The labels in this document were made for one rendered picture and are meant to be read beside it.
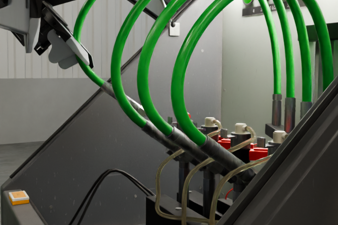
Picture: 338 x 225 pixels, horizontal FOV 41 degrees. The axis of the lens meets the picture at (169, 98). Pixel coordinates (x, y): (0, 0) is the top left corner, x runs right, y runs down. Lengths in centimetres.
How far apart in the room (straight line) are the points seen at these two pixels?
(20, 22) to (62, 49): 17
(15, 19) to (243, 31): 60
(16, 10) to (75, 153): 45
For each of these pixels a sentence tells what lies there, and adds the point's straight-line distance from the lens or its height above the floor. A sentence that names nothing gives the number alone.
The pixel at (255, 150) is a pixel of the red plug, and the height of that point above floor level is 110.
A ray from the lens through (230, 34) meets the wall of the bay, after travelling 115.
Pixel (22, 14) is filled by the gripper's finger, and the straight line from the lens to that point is 67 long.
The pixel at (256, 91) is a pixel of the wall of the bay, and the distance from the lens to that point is 106.
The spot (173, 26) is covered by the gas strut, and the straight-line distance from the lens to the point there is 110.
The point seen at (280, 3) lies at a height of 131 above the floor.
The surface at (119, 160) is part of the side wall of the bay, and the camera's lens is 107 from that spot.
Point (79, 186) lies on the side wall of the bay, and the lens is 105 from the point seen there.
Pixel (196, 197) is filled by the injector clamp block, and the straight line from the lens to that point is 82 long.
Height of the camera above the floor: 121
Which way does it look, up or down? 4 degrees down
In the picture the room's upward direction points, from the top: 1 degrees clockwise
